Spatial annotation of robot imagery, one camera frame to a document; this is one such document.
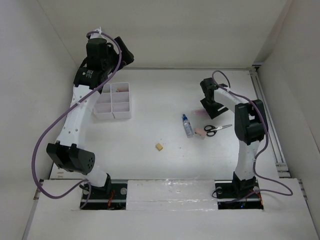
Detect pink stapler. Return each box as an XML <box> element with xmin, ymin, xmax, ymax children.
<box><xmin>194</xmin><ymin>128</ymin><xmax>207</xmax><ymax>140</ymax></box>

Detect white compartment organizer tray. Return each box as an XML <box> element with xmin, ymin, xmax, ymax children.
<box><xmin>93</xmin><ymin>82</ymin><xmax>132</xmax><ymax>121</ymax></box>

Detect black handled scissors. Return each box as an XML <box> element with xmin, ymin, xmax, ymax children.
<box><xmin>203</xmin><ymin>124</ymin><xmax>232</xmax><ymax>137</ymax></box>

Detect pink highlighter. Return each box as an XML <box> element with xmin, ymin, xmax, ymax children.
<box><xmin>193</xmin><ymin>109</ymin><xmax>208</xmax><ymax>116</ymax></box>

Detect aluminium rail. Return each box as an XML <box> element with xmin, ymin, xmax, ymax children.
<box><xmin>249</xmin><ymin>64</ymin><xmax>291</xmax><ymax>179</ymax></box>

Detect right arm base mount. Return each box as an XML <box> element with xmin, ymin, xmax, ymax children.
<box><xmin>211</xmin><ymin>182</ymin><xmax>264</xmax><ymax>210</ymax></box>

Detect small blue spray bottle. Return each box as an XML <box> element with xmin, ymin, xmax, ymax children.
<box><xmin>182</xmin><ymin>114</ymin><xmax>194</xmax><ymax>138</ymax></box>

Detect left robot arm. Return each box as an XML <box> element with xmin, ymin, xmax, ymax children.
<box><xmin>46</xmin><ymin>34</ymin><xmax>134</xmax><ymax>199</ymax></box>

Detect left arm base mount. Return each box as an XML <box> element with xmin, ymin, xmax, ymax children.
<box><xmin>82</xmin><ymin>181</ymin><xmax>128</xmax><ymax>211</ymax></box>

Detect yellow eraser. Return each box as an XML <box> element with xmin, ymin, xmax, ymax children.
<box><xmin>155</xmin><ymin>143</ymin><xmax>163</xmax><ymax>151</ymax></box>

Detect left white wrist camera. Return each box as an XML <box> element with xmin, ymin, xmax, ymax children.
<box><xmin>86</xmin><ymin>27</ymin><xmax>104</xmax><ymax>40</ymax></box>

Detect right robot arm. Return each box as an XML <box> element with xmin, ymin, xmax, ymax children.
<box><xmin>200</xmin><ymin>78</ymin><xmax>266</xmax><ymax>199</ymax></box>

